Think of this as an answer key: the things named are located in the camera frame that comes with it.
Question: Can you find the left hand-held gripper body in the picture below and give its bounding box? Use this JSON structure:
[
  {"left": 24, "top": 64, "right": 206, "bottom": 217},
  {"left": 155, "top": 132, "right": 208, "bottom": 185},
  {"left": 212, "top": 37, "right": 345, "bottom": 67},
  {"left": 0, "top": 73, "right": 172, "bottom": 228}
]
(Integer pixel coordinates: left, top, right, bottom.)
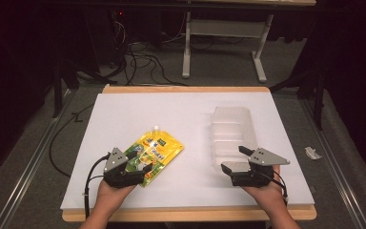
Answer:
[{"left": 102, "top": 147, "right": 146, "bottom": 189}]

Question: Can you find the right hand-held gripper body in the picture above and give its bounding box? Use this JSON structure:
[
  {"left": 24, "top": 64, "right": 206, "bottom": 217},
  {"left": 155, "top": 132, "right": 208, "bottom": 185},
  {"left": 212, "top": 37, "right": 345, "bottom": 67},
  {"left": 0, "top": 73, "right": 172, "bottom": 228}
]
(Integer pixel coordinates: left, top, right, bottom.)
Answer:
[{"left": 229, "top": 147, "right": 291, "bottom": 188}]

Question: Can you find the clear plastic tray container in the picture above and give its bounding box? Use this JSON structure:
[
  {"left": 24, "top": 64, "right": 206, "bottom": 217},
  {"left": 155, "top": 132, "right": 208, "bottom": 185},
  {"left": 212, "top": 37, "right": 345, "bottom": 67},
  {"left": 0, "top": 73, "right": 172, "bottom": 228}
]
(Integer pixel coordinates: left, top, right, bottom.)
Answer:
[{"left": 210, "top": 106, "right": 259, "bottom": 175}]

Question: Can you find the yellow spouted drink pouch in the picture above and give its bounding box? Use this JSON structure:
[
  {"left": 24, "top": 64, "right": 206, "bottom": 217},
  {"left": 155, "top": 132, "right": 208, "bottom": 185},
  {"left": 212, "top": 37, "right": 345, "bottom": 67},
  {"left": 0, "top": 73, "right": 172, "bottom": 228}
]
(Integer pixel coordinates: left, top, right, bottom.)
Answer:
[{"left": 123, "top": 125, "right": 185, "bottom": 188}]

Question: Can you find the person's left hand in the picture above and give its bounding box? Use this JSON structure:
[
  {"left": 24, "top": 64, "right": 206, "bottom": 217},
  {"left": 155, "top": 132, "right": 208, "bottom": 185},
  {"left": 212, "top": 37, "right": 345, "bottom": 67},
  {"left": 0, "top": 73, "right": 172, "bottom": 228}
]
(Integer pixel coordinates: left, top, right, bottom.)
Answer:
[{"left": 94, "top": 179, "right": 138, "bottom": 221}]

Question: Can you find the person's right hand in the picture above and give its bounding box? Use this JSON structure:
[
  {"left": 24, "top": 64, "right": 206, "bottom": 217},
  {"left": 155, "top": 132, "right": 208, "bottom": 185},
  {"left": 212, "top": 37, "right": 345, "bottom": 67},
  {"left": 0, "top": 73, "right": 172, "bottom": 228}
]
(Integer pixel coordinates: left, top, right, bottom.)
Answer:
[{"left": 240, "top": 164, "right": 288, "bottom": 219}]

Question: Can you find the white table mat board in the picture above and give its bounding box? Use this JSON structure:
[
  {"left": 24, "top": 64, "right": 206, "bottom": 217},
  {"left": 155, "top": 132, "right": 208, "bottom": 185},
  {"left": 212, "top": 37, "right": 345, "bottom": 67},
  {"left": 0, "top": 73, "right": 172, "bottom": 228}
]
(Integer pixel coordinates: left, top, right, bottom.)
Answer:
[{"left": 59, "top": 92, "right": 315, "bottom": 211}]

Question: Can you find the crumpled white paper scrap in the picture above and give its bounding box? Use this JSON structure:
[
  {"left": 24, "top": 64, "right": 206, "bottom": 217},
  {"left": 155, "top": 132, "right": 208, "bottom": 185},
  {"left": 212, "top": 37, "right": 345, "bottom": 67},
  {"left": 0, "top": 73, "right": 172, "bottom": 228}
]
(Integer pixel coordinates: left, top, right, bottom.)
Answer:
[{"left": 304, "top": 145, "right": 323, "bottom": 161}]

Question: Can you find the white board with wooden edge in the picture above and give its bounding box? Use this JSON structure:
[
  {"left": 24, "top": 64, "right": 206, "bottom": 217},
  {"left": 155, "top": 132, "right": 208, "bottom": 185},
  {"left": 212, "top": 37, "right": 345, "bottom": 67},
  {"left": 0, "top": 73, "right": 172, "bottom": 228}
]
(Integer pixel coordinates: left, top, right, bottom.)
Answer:
[{"left": 61, "top": 84, "right": 317, "bottom": 223}]

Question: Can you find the black metal stand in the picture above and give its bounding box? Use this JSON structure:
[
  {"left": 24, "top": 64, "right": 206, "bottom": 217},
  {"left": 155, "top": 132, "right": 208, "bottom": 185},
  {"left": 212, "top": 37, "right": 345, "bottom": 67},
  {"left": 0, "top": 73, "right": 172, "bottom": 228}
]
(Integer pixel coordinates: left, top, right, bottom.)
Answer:
[
  {"left": 269, "top": 68, "right": 328, "bottom": 132},
  {"left": 51, "top": 58, "right": 81, "bottom": 119}
]

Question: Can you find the black computer tower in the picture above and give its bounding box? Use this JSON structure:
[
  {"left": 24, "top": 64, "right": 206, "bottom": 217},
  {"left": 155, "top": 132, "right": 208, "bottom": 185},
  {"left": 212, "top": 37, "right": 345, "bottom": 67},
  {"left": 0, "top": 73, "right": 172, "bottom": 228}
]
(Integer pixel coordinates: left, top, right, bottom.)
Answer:
[{"left": 108, "top": 9, "right": 132, "bottom": 70}]

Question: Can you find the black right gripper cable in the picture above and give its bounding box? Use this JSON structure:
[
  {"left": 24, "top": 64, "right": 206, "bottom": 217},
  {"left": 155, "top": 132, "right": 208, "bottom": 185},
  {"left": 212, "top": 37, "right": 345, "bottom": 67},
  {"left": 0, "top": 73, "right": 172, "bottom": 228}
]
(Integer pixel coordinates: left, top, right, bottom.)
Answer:
[{"left": 256, "top": 169, "right": 290, "bottom": 205}]

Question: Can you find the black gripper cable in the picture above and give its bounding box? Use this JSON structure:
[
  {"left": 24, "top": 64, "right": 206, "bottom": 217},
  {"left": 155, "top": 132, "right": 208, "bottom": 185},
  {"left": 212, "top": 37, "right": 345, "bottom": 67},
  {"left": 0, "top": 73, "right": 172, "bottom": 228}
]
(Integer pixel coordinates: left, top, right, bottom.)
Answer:
[
  {"left": 83, "top": 154, "right": 112, "bottom": 220},
  {"left": 256, "top": 169, "right": 290, "bottom": 205}
]

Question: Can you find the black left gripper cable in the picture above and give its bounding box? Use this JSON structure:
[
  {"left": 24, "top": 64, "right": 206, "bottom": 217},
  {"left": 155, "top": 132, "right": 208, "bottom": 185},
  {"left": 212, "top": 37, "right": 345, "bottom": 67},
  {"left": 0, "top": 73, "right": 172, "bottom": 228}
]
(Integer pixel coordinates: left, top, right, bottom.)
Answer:
[{"left": 83, "top": 154, "right": 112, "bottom": 220}]

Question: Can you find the long black floor cable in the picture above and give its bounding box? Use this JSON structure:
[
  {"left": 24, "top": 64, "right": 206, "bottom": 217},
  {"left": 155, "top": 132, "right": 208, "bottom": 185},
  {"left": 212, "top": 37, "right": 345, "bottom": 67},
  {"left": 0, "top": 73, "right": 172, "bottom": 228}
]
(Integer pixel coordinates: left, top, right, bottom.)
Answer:
[{"left": 48, "top": 102, "right": 95, "bottom": 178}]

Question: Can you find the metal floor rail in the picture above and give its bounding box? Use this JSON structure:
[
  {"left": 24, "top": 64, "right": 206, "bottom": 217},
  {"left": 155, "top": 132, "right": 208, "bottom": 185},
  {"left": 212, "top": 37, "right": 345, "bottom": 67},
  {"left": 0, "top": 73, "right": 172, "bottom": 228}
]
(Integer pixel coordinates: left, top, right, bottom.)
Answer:
[
  {"left": 0, "top": 88, "right": 74, "bottom": 229},
  {"left": 300, "top": 97, "right": 365, "bottom": 229}
]

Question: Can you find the tangle of black floor cables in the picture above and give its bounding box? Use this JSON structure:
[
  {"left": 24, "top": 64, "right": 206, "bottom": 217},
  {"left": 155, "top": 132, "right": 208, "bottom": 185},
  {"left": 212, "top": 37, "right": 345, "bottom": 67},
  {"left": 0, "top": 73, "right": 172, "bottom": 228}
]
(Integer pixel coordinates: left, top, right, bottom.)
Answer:
[{"left": 106, "top": 39, "right": 189, "bottom": 88}]

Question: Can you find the white metal desk frame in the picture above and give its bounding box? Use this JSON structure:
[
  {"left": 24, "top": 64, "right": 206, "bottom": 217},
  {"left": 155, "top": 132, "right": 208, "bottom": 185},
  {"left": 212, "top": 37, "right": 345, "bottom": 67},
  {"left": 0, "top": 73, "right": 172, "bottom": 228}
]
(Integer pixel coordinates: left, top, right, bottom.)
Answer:
[{"left": 181, "top": 10, "right": 275, "bottom": 84}]

